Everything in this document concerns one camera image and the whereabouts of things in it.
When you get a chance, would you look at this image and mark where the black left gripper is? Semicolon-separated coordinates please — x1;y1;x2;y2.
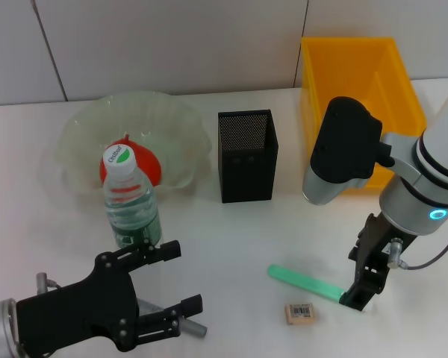
16;239;205;358

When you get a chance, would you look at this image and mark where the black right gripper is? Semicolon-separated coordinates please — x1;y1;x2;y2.
341;212;412;313

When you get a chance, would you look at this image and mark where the green pen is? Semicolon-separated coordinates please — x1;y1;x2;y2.
267;263;350;304

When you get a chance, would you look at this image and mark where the clear green-label water bottle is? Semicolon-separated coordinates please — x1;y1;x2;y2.
102;144;164;250

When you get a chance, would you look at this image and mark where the red-orange orange fruit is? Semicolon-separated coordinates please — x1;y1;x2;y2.
99;134;163;187

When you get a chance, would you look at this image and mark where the grey marker pen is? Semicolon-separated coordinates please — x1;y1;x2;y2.
140;298;209;339

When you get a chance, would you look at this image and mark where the beige eraser with barcode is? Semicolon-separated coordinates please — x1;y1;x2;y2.
284;302;317;326

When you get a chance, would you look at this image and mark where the black mesh pen holder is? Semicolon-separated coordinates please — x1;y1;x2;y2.
217;109;280;204

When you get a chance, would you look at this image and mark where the translucent wavy glass fruit plate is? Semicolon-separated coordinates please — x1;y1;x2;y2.
56;91;214;197

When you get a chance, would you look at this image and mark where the yellow plastic bin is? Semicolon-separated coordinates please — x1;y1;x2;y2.
300;36;429;191

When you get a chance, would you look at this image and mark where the right gripper cable with connector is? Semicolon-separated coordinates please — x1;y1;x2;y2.
387;222;448;270

